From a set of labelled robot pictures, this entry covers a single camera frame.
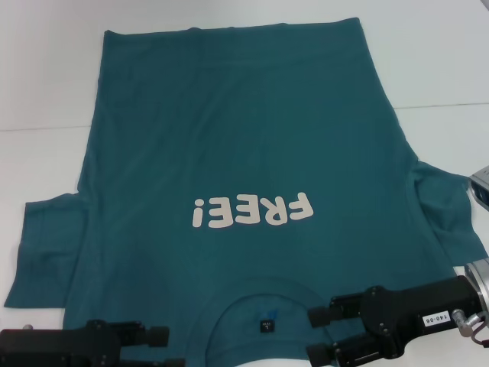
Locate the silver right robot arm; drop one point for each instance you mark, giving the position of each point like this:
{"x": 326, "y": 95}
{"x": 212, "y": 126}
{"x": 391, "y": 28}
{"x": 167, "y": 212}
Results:
{"x": 480, "y": 284}

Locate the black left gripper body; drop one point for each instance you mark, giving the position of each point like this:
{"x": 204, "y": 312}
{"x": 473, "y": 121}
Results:
{"x": 57, "y": 348}

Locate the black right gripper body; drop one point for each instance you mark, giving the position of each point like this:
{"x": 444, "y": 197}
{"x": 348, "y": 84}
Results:
{"x": 405, "y": 309}

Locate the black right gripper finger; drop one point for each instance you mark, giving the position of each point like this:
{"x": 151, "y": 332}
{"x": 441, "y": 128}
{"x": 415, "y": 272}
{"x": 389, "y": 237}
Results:
{"x": 344, "y": 353}
{"x": 336, "y": 311}

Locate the teal t-shirt with FREE print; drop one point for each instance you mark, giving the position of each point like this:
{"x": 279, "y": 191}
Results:
{"x": 244, "y": 134}

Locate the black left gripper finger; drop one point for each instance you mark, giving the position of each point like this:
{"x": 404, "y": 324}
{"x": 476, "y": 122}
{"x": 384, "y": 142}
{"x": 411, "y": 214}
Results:
{"x": 156, "y": 363}
{"x": 158, "y": 337}

